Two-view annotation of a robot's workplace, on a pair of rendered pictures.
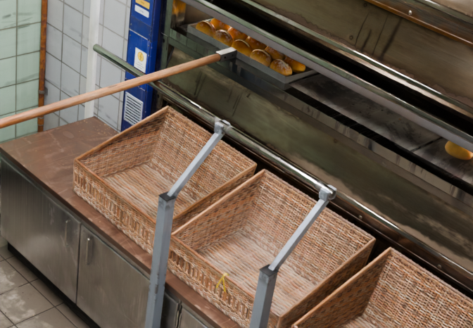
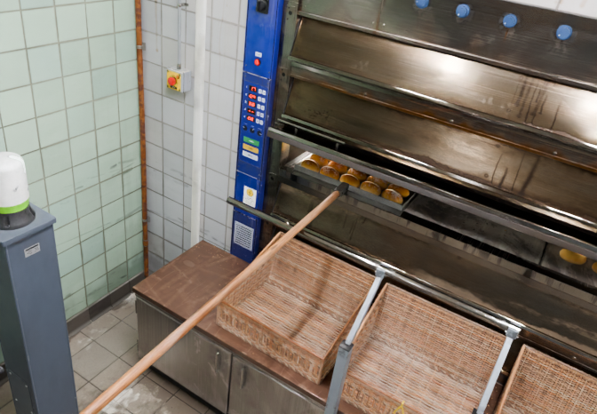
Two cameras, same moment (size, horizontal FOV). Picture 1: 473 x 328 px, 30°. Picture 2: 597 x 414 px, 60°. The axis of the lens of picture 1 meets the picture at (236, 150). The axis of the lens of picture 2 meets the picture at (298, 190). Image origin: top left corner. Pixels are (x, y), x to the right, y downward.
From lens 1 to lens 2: 1.47 m
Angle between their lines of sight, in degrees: 12
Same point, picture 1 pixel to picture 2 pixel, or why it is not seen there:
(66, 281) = (216, 397)
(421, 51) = (565, 185)
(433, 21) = (583, 160)
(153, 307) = not seen: outside the picture
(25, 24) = (129, 169)
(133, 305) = not seen: outside the picture
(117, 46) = (222, 183)
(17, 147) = (151, 286)
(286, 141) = (408, 259)
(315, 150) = (440, 266)
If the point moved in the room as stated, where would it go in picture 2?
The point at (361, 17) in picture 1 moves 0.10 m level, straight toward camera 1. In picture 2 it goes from (495, 156) to (505, 170)
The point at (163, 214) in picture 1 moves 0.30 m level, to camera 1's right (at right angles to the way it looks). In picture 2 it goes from (344, 362) to (422, 357)
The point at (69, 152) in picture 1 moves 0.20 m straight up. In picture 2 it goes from (196, 282) to (198, 250)
